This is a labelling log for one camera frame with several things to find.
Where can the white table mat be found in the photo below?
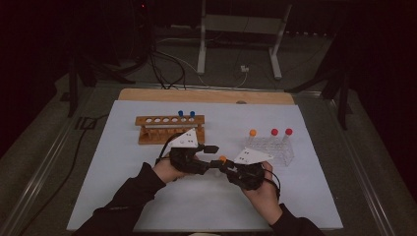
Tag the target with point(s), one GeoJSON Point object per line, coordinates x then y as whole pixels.
{"type": "Point", "coordinates": [203, 203]}

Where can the aluminium floor rail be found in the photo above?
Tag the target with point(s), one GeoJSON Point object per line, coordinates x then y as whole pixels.
{"type": "Point", "coordinates": [39, 170]}
{"type": "Point", "coordinates": [360, 177]}

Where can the black tripod stand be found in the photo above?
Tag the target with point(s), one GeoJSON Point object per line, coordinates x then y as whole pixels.
{"type": "Point", "coordinates": [343, 105]}
{"type": "Point", "coordinates": [72, 85]}

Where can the red capped test tube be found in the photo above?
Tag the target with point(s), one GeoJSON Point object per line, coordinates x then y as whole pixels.
{"type": "Point", "coordinates": [288, 131]}
{"type": "Point", "coordinates": [274, 131]}

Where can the white plug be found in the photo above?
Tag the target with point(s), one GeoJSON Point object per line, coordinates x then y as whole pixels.
{"type": "Point", "coordinates": [244, 68]}

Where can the black power strip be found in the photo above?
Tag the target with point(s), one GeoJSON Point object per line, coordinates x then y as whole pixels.
{"type": "Point", "coordinates": [311, 33]}

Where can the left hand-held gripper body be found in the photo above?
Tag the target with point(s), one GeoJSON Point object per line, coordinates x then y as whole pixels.
{"type": "Point", "coordinates": [187, 141]}

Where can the person's right hand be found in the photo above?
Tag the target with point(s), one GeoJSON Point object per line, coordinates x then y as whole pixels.
{"type": "Point", "coordinates": [264, 200]}

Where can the person's left hand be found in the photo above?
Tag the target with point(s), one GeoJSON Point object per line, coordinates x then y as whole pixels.
{"type": "Point", "coordinates": [167, 172]}

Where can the orange capped test tube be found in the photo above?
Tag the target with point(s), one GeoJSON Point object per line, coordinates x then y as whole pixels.
{"type": "Point", "coordinates": [252, 132]}
{"type": "Point", "coordinates": [222, 158]}

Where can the clear plastic test tube rack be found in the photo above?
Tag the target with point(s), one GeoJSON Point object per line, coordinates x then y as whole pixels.
{"type": "Point", "coordinates": [282, 151]}

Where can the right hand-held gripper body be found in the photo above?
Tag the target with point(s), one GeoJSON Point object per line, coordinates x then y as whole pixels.
{"type": "Point", "coordinates": [252, 156]}

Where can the white metal stand frame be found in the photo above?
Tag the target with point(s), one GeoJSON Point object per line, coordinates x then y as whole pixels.
{"type": "Point", "coordinates": [202, 49]}

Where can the wooden test tube rack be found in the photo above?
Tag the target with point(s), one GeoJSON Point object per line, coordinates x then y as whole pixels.
{"type": "Point", "coordinates": [150, 139]}

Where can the blue capped test tube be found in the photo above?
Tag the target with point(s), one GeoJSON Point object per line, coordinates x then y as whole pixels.
{"type": "Point", "coordinates": [192, 113]}
{"type": "Point", "coordinates": [180, 113]}

